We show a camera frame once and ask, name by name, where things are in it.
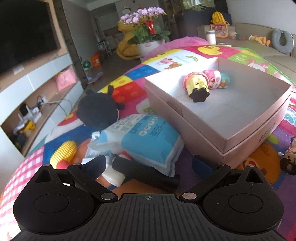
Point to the black television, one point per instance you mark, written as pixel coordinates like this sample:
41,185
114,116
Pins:
27,32

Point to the pink orchid flower pot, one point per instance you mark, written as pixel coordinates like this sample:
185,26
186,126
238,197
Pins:
146,32

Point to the yellow backpack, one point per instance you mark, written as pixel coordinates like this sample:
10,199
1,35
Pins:
218,18

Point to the pink gift bag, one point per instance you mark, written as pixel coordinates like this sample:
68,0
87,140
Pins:
65,78

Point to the gold cup toy black lid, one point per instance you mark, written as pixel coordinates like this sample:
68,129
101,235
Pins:
196,85

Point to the white red foam stick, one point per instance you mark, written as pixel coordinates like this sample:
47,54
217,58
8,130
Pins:
62,164

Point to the teal small toy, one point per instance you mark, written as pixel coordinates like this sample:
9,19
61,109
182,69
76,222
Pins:
225,79

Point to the red white robot toy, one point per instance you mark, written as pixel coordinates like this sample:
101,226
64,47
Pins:
288,159

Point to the white battery charger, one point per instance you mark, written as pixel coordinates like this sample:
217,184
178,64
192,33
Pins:
114,177

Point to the grey neck pillow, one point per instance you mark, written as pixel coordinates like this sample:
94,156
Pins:
282,41

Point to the black remote control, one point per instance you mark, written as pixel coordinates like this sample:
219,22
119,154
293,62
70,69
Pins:
145,174

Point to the colourful cartoon play mat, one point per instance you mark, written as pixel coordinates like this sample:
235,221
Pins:
129,89

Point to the pink cardboard box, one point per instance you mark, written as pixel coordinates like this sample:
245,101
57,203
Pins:
232,122

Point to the yellow duck chair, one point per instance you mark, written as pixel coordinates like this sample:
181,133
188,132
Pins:
124,50

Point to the pink egg character toy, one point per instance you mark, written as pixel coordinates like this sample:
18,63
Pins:
214,78

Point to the white tv cabinet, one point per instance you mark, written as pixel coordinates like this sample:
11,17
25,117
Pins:
28,83

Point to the blue wet wipes pack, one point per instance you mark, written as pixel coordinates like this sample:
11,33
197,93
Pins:
148,138

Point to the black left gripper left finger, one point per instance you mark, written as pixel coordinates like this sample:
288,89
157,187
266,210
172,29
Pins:
85,175

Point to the white cup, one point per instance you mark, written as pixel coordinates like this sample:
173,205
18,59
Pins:
211,37

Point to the black plush toy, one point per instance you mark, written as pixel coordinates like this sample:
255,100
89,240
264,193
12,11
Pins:
99,110

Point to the yellow corn toy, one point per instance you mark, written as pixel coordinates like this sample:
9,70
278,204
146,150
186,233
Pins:
65,152

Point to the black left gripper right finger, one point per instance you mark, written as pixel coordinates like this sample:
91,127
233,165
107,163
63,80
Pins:
212,175

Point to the beige sofa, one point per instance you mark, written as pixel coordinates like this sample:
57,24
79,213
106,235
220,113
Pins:
284,62

